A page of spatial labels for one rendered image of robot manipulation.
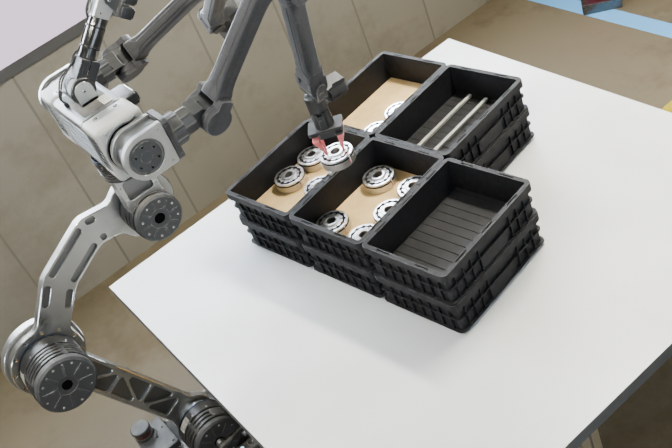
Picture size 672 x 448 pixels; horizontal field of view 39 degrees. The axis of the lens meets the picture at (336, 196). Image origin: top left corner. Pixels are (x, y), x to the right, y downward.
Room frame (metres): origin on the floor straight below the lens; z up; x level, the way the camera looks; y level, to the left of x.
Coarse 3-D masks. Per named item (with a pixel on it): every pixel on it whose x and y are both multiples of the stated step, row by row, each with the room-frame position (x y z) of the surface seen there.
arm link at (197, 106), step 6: (198, 96) 2.13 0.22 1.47; (204, 96) 2.13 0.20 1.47; (186, 102) 2.11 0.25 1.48; (192, 102) 2.11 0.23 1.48; (198, 102) 2.11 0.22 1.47; (204, 102) 2.11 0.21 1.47; (210, 102) 2.10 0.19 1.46; (192, 108) 2.09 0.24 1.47; (198, 108) 2.08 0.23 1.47; (204, 108) 2.09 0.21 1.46; (192, 114) 2.07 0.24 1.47; (198, 114) 2.08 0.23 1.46; (198, 120) 2.08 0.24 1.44; (198, 126) 2.08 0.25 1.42
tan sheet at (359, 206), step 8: (400, 176) 2.36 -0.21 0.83; (408, 176) 2.34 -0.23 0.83; (360, 192) 2.37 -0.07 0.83; (392, 192) 2.30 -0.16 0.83; (352, 200) 2.34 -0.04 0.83; (360, 200) 2.33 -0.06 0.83; (368, 200) 2.31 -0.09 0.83; (376, 200) 2.30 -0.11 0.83; (384, 200) 2.28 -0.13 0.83; (344, 208) 2.32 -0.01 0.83; (352, 208) 2.31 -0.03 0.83; (360, 208) 2.29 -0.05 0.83; (368, 208) 2.28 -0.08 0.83; (352, 216) 2.27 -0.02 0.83; (360, 216) 2.26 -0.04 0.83; (368, 216) 2.24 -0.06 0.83; (352, 224) 2.24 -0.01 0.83; (360, 224) 2.22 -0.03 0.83
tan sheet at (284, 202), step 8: (312, 176) 2.55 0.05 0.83; (272, 192) 2.55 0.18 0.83; (280, 192) 2.54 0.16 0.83; (296, 192) 2.50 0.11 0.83; (264, 200) 2.53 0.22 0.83; (272, 200) 2.51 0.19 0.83; (280, 200) 2.49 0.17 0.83; (288, 200) 2.48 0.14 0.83; (296, 200) 2.46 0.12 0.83; (280, 208) 2.45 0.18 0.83; (288, 208) 2.44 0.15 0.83
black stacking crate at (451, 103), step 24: (456, 72) 2.66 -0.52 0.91; (432, 96) 2.62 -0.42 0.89; (456, 96) 2.65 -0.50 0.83; (480, 96) 2.59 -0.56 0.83; (408, 120) 2.55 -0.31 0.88; (432, 120) 2.58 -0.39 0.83; (456, 120) 2.52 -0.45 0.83; (504, 120) 2.39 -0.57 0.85; (432, 144) 2.45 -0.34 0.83; (480, 144) 2.31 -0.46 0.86
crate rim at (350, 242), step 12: (396, 144) 2.38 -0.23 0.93; (432, 156) 2.26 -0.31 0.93; (432, 168) 2.20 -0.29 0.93; (420, 180) 2.17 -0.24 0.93; (408, 192) 2.14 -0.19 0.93; (300, 204) 2.29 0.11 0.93; (396, 204) 2.11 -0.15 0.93; (384, 216) 2.08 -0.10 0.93; (312, 228) 2.17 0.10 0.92; (324, 228) 2.14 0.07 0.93; (372, 228) 2.06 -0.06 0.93; (336, 240) 2.09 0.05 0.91; (348, 240) 2.05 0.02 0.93; (360, 240) 2.03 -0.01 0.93
